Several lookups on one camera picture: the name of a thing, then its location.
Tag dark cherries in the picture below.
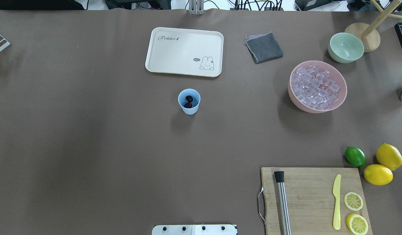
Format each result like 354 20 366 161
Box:
183 95 194 109

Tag yellow plastic knife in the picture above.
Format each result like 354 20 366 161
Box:
332 174 341 230

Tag wooden cutting board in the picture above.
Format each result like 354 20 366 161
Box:
261 167 365 235

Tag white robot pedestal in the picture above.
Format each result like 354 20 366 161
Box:
151 224 238 235

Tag steel muddler black tip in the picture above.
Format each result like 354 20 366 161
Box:
274 171 292 235

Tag mint green bowl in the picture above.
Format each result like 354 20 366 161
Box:
328 32 364 63

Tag blue plastic cup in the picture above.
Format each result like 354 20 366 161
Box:
178 89 201 115

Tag wooden cup tree stand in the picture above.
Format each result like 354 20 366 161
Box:
345 0 402 52

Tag yellow lemon front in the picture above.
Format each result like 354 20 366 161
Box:
363 164 393 186

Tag pink bowl of ice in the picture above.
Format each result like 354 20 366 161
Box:
288 60 348 113

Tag grey folded cloth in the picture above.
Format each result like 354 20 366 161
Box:
245 32 283 64

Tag yellow lemon near lime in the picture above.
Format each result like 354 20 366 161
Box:
376 143 402 171

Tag green lime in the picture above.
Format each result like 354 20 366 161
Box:
345 146 366 167

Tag cream rabbit tray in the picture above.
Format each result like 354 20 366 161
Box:
145 27 224 77

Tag lemon half slice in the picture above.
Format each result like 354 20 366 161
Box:
346 214 369 235
343 192 364 211

